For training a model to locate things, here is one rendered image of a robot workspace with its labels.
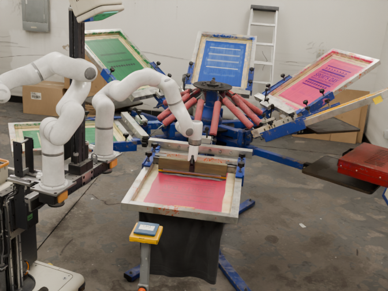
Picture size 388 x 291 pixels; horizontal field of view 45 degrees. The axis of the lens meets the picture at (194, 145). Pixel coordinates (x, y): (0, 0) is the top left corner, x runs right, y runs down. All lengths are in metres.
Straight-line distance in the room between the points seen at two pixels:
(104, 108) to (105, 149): 0.23
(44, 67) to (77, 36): 0.26
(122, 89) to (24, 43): 5.29
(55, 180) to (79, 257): 1.67
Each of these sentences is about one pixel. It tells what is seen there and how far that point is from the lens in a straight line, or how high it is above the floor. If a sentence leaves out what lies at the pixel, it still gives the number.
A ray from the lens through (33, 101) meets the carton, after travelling 7.25.
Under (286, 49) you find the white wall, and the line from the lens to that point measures 6.86.
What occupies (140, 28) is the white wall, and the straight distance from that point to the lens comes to 7.02.
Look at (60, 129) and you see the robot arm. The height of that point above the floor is 1.44.
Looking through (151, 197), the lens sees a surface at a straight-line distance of 2.53.
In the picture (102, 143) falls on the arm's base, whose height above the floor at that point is 1.22.
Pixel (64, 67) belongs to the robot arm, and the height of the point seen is 1.69.
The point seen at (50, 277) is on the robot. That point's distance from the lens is 3.12.
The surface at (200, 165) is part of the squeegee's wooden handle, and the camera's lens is 2.77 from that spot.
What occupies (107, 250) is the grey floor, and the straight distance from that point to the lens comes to 3.86.
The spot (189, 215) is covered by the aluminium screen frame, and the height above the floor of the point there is 0.97.
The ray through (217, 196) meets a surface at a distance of 2.60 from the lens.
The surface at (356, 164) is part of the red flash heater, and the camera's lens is 2.94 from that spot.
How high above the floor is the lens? 2.08
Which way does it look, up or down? 20 degrees down
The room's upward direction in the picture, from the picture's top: 4 degrees clockwise
